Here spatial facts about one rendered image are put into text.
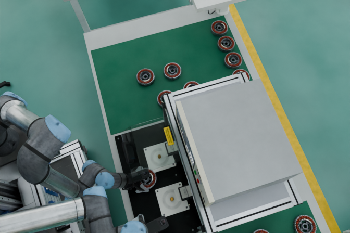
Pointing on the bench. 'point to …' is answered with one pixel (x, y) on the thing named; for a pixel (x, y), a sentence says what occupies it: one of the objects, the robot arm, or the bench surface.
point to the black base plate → (164, 179)
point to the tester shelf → (239, 210)
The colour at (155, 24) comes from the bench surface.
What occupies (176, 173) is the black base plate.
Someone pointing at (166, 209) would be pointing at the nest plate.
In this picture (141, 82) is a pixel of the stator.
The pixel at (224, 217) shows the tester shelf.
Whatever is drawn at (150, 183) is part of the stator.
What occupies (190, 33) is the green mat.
